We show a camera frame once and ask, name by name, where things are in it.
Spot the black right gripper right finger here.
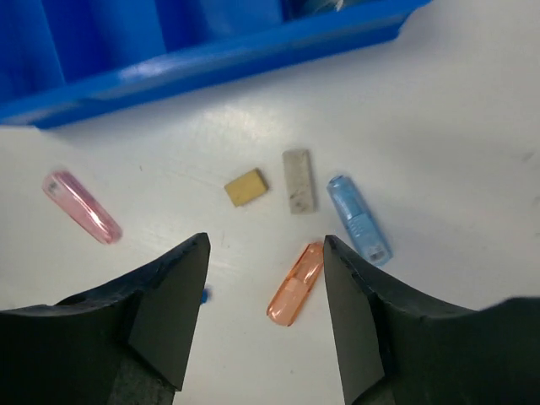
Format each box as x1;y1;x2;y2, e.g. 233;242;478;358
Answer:
324;235;539;404

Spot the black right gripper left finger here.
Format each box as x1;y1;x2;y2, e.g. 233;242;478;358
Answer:
1;233;210;404

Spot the blue slime jar printed lid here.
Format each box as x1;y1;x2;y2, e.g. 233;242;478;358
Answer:
282;0;347;19

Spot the blue white marker pen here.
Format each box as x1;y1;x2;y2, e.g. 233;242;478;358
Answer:
200;287;211;305

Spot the orange translucent case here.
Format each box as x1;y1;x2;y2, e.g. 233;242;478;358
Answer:
267;241;324;327

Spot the blue translucent case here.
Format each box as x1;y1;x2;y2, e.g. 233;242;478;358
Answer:
327;175;393;267

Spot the pink translucent case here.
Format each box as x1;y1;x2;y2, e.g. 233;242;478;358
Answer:
42;170;122;245

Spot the yellow eraser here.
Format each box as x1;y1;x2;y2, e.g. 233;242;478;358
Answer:
224;168;269;208

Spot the grey eraser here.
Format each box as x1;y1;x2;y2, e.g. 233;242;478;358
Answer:
282;148;316;215

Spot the blue plastic compartment tray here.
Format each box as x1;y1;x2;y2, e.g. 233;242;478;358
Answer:
1;1;422;129

